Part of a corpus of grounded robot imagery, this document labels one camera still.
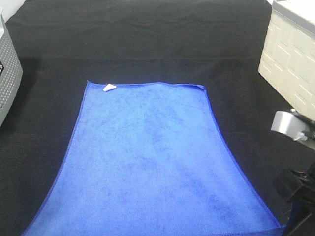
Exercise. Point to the blue microfibre towel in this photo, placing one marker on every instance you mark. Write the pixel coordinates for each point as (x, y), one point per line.
(149, 160)

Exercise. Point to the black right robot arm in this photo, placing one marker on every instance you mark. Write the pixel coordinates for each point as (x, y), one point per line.
(297, 188)

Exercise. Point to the black table cloth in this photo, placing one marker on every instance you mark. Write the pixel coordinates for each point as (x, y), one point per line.
(62, 44)

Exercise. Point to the white slotted storage box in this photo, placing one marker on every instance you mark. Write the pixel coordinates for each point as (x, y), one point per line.
(288, 57)

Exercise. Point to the grey perforated basket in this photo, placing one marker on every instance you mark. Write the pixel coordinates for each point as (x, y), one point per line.
(11, 71)

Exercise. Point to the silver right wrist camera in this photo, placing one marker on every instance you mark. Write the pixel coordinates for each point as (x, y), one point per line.
(294, 125)

